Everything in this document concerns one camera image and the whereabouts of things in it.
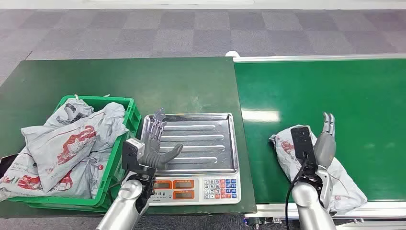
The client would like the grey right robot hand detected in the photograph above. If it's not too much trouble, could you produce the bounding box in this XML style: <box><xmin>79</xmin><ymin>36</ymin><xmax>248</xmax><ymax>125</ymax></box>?
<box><xmin>314</xmin><ymin>112</ymin><xmax>336</xmax><ymax>171</ymax></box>

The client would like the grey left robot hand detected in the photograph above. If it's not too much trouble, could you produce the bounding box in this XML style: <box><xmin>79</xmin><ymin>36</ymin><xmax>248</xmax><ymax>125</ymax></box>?
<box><xmin>140</xmin><ymin>108</ymin><xmax>184</xmax><ymax>170</ymax></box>

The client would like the grey poly mailer package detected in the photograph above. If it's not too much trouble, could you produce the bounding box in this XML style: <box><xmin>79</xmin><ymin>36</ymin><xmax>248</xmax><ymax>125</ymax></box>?
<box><xmin>269</xmin><ymin>125</ymin><xmax>369</xmax><ymax>217</ymax></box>
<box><xmin>80</xmin><ymin>151</ymin><xmax>112</xmax><ymax>200</ymax></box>
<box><xmin>20</xmin><ymin>109</ymin><xmax>110</xmax><ymax>194</ymax></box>
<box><xmin>0</xmin><ymin>147</ymin><xmax>92</xmax><ymax>202</ymax></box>
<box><xmin>92</xmin><ymin>101</ymin><xmax>129</xmax><ymax>153</ymax></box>

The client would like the green conveyor belt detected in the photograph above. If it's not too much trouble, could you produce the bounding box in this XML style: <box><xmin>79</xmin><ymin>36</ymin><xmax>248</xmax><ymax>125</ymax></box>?
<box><xmin>233</xmin><ymin>53</ymin><xmax>406</xmax><ymax>230</ymax></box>

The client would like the green plastic crate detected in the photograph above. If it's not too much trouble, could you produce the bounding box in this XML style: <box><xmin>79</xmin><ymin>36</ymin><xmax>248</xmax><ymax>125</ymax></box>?
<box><xmin>7</xmin><ymin>95</ymin><xmax>142</xmax><ymax>213</ymax></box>

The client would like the white electronic scale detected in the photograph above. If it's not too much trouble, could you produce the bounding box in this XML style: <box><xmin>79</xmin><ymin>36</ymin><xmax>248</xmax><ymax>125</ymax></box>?
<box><xmin>148</xmin><ymin>173</ymin><xmax>242</xmax><ymax>207</ymax></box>

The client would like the green work table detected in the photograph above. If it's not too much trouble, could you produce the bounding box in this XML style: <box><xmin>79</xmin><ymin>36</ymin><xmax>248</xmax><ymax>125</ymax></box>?
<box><xmin>0</xmin><ymin>57</ymin><xmax>257</xmax><ymax>219</ymax></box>

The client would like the grey mailer with black print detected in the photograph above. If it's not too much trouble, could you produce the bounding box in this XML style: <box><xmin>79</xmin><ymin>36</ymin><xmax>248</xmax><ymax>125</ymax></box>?
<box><xmin>44</xmin><ymin>97</ymin><xmax>95</xmax><ymax>129</ymax></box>

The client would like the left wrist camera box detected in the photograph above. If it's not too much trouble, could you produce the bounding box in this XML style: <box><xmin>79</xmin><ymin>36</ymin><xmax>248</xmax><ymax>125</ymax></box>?
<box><xmin>122</xmin><ymin>138</ymin><xmax>146</xmax><ymax>173</ymax></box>

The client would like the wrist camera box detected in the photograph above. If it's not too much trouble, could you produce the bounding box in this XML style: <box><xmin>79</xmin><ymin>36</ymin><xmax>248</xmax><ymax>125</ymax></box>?
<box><xmin>290</xmin><ymin>126</ymin><xmax>319</xmax><ymax>178</ymax></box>
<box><xmin>122</xmin><ymin>138</ymin><xmax>146</xmax><ymax>173</ymax></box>

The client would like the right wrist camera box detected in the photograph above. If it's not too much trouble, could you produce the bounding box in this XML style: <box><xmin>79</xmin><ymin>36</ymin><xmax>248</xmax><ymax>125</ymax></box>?
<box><xmin>290</xmin><ymin>126</ymin><xmax>319</xmax><ymax>178</ymax></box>

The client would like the black cable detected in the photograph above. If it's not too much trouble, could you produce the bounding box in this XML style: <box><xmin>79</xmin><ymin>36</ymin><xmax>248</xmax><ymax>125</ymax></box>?
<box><xmin>285</xmin><ymin>154</ymin><xmax>308</xmax><ymax>230</ymax></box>

